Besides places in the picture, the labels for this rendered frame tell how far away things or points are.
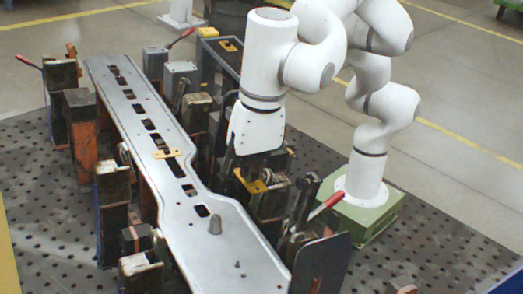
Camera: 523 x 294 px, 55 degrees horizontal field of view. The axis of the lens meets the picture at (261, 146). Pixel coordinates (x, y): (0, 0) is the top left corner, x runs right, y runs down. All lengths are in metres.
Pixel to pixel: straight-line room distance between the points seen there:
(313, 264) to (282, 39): 0.36
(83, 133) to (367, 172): 0.93
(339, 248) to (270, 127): 0.25
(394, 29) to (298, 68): 0.43
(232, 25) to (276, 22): 3.28
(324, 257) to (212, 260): 0.42
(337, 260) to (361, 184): 0.89
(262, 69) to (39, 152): 1.35
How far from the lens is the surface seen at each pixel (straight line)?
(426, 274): 1.74
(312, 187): 1.10
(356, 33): 1.23
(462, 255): 1.87
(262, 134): 0.92
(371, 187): 1.72
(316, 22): 0.93
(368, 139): 1.61
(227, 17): 4.07
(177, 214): 1.29
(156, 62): 1.98
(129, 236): 1.25
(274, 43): 0.82
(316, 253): 0.79
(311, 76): 0.80
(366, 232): 1.68
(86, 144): 1.76
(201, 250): 1.20
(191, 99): 1.61
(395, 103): 1.54
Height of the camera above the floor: 1.86
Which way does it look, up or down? 33 degrees down
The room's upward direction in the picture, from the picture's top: 9 degrees clockwise
